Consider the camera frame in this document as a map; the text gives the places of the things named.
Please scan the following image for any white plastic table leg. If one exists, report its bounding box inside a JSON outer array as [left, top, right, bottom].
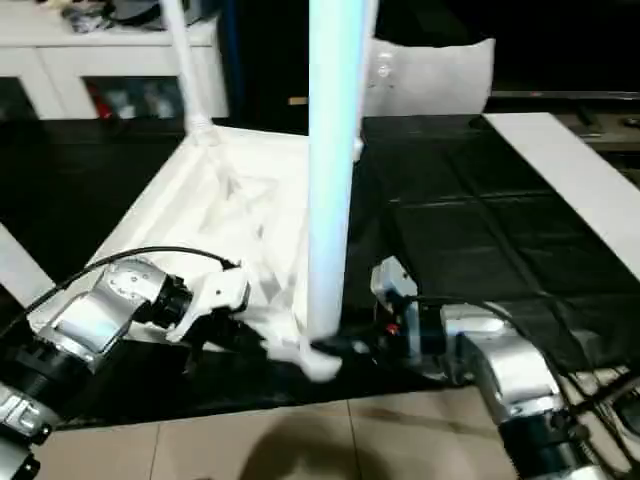
[[0, 222, 57, 307], [304, 0, 367, 347], [158, 0, 221, 145], [356, 0, 381, 163]]

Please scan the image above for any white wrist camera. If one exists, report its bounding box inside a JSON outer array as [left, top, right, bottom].
[[172, 266, 251, 343], [370, 256, 421, 303]]

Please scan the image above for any grey cushion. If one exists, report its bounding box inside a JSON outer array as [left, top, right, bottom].
[[362, 36, 497, 117]]

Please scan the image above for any dark grey bag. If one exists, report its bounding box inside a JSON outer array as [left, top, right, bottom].
[[58, 0, 223, 31]]

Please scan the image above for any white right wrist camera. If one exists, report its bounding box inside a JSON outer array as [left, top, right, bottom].
[[370, 256, 421, 303]]

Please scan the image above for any grey floor device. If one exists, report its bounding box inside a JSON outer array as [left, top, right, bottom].
[[614, 388, 640, 429]]

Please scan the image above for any white flat sheet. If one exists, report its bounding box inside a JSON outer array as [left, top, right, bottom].
[[484, 112, 640, 283]]

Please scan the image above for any black stand leg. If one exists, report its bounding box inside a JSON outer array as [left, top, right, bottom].
[[570, 372, 640, 413]]

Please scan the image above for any white cabinet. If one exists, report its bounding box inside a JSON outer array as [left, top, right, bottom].
[[0, 0, 231, 121]]

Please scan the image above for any black work mat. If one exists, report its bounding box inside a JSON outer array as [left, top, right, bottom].
[[0, 112, 640, 431]]

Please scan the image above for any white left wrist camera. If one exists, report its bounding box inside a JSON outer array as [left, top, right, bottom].
[[172, 266, 251, 343]]

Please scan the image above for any white plastic table top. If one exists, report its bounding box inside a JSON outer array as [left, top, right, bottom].
[[28, 125, 347, 383]]

